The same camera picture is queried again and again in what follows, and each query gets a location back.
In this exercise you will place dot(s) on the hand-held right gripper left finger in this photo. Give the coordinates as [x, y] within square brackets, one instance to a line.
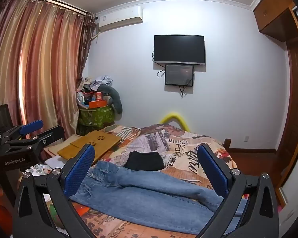
[80, 168]

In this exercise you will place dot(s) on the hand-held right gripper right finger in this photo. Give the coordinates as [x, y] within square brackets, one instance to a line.
[213, 171]

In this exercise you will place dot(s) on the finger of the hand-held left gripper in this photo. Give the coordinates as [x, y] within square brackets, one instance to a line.
[31, 126]
[52, 132]

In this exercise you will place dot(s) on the blue denim pants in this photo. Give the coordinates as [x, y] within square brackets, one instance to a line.
[151, 198]

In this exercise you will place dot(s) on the light wooden board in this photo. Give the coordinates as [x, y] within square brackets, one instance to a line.
[59, 145]

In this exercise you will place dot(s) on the printed blanket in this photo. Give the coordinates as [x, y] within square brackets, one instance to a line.
[188, 158]

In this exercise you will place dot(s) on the white plastic object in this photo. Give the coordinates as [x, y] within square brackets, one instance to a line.
[39, 170]

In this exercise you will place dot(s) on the dark wooden bedpost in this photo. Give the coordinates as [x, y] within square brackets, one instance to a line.
[227, 145]

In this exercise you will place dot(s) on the wooden lap desk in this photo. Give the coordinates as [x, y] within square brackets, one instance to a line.
[99, 141]

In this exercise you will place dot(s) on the red orange object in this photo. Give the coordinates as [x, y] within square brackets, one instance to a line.
[0, 203]

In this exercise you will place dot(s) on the green patterned storage box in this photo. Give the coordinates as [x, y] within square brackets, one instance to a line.
[96, 116]

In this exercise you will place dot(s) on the orange box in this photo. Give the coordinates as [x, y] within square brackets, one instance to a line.
[96, 104]

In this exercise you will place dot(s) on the striped pink curtain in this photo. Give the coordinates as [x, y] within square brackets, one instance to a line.
[39, 67]

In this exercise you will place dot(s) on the black folded cloth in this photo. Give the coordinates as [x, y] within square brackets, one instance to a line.
[144, 162]

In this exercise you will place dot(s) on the yellow foam bed guard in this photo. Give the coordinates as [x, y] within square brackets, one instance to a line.
[173, 116]

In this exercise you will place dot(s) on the pile of pale clothes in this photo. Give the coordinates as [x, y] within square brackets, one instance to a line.
[101, 80]

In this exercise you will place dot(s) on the grey plush pillow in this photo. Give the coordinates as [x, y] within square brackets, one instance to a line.
[115, 96]

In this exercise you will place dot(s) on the white air conditioner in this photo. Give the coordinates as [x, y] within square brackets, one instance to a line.
[119, 19]

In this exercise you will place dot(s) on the small black wall monitor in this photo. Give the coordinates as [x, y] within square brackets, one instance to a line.
[178, 75]

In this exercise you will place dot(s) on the curtain rail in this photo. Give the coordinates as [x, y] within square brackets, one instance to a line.
[52, 1]

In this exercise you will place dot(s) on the black wall television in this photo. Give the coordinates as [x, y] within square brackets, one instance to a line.
[178, 48]

